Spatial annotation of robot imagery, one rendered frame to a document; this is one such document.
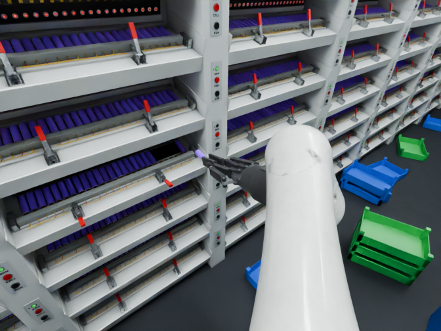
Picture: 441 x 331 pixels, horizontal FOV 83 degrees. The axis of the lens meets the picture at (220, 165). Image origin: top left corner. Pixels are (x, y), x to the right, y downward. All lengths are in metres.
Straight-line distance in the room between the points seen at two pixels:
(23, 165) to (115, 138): 0.22
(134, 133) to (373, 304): 1.32
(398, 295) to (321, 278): 1.37
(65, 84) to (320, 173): 0.55
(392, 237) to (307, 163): 1.30
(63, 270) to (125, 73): 0.65
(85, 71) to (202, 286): 1.10
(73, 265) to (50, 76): 0.59
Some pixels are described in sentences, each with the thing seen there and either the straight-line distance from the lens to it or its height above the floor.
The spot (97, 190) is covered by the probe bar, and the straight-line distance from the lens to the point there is 0.86.
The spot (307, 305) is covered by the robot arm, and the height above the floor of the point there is 1.01.
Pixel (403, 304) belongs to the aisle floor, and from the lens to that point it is 1.62.
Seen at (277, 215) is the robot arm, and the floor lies 1.01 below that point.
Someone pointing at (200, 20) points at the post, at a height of 1.16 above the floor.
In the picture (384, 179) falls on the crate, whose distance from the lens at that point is 2.17.
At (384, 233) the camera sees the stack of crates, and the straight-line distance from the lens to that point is 1.63.
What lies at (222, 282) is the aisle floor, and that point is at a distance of 1.41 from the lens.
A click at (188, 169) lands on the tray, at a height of 0.69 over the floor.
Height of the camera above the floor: 1.23
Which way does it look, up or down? 36 degrees down
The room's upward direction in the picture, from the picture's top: straight up
